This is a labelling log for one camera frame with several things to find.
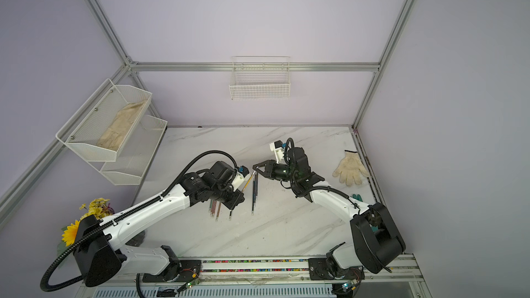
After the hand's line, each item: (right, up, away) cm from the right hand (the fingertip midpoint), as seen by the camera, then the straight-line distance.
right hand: (256, 169), depth 79 cm
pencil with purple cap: (-2, -13, +14) cm, 19 cm away
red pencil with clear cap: (-20, -18, +11) cm, 29 cm away
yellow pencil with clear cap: (-2, -3, -8) cm, 9 cm away
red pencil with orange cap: (-17, -20, +9) cm, 28 cm away
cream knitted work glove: (+46, -2, +23) cm, 52 cm away
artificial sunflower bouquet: (-50, -11, -14) cm, 53 cm away
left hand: (-6, -12, -2) cm, 14 cm away
